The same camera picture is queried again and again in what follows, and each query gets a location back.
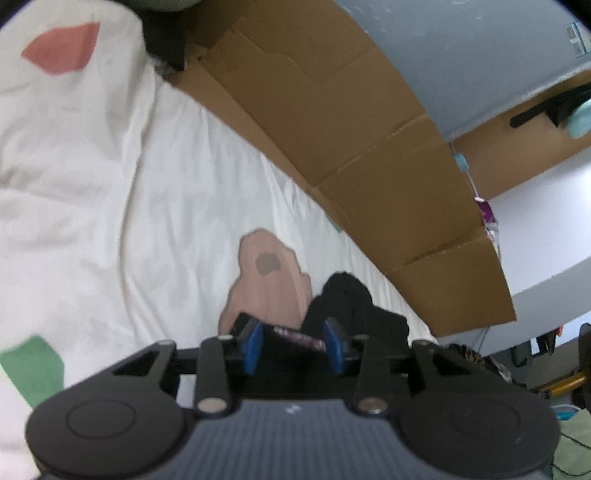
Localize black strap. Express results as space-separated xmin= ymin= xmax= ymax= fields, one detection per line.
xmin=510 ymin=85 xmax=591 ymax=130

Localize tall cardboard box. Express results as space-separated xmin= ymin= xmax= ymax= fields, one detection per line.
xmin=450 ymin=69 xmax=591 ymax=200

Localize leopard print garment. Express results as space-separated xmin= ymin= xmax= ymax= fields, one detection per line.
xmin=443 ymin=342 xmax=513 ymax=386

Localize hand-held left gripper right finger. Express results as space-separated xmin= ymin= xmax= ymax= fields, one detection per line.
xmin=322 ymin=316 xmax=462 ymax=415

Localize flat brown cardboard sheet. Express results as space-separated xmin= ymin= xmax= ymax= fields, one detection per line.
xmin=164 ymin=0 xmax=518 ymax=337

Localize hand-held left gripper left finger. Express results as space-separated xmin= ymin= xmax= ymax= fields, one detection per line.
xmin=111 ymin=313 xmax=265 ymax=415

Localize cream bear print blanket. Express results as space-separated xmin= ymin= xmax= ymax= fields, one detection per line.
xmin=0 ymin=0 xmax=439 ymax=480

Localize black shorts with patterned lining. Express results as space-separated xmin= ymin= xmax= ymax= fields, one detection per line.
xmin=274 ymin=272 xmax=411 ymax=365

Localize black cloth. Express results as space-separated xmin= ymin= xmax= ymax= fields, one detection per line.
xmin=141 ymin=18 xmax=192 ymax=73

